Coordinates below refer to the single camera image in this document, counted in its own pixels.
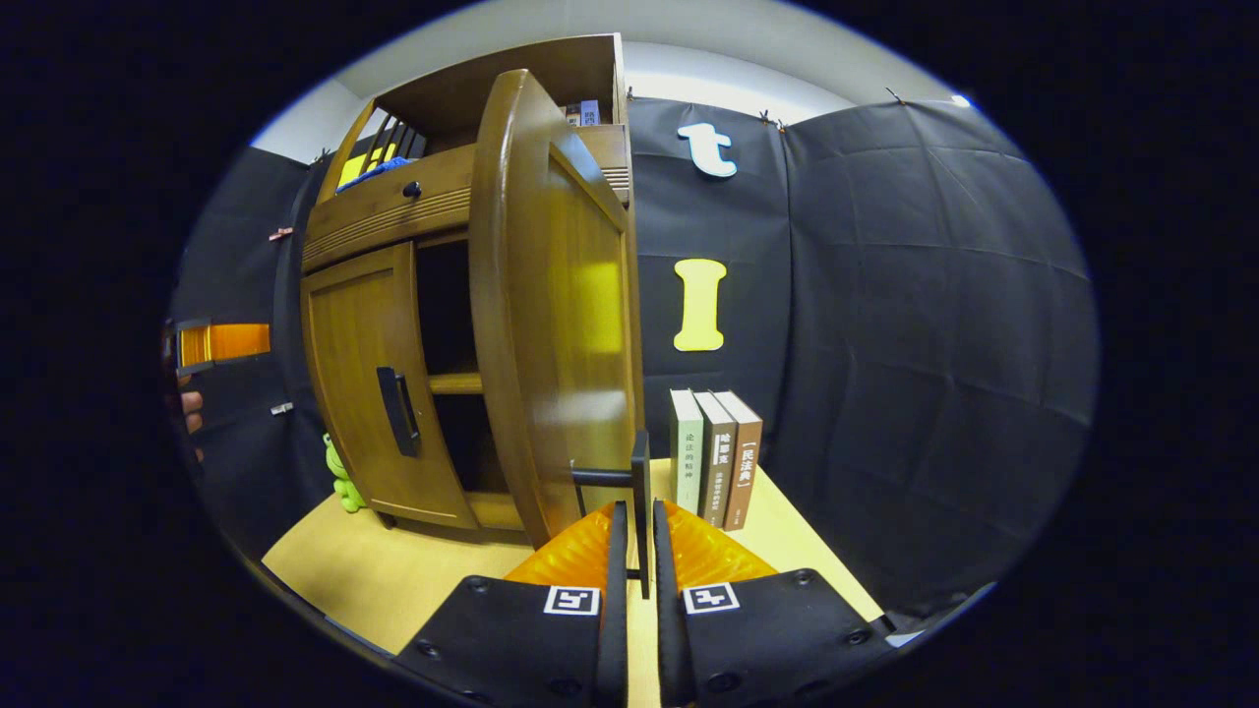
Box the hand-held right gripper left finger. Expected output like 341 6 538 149
393 500 630 708

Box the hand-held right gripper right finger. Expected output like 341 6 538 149
652 500 896 708

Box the wooden shoe cabinet door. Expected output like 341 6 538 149
469 69 652 599
300 241 480 530

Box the wooden double-door shoe cabinet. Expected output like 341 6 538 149
300 32 645 537

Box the wooden cabinet drawer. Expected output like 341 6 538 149
302 126 630 274

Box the brown standing book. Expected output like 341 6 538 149
713 390 763 532

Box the green frog toy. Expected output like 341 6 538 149
323 433 367 514

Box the olive standing book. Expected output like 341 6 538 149
693 390 738 527

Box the grey-green standing book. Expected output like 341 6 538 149
670 388 705 515

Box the blue folded towel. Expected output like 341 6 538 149
339 155 416 193

